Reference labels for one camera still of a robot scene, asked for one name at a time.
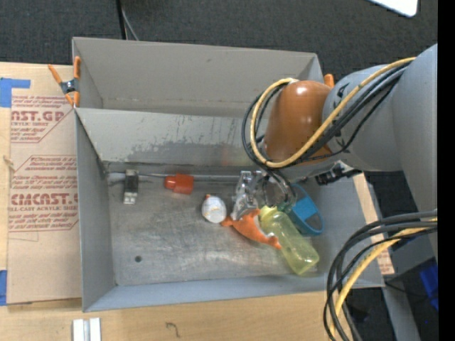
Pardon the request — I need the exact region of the red-orange plastic cap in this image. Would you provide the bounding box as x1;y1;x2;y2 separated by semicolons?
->
164;173;195;195

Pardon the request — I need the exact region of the brown cardboard board, red print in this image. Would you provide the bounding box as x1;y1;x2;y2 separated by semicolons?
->
0;61;396;307

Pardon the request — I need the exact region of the yellow clear plastic bottle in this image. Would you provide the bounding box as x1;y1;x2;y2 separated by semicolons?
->
258;205;321;276

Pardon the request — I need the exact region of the orange toy animal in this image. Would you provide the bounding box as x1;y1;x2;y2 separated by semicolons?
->
220;207;283;251

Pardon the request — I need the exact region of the white round toy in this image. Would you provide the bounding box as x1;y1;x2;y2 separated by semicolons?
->
200;194;228;224

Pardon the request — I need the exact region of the grey metal bin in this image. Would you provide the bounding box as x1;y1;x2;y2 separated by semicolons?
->
71;36;387;313

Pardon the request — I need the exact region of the black cylinder on white bracket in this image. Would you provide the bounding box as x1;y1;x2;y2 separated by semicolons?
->
314;165;363;186

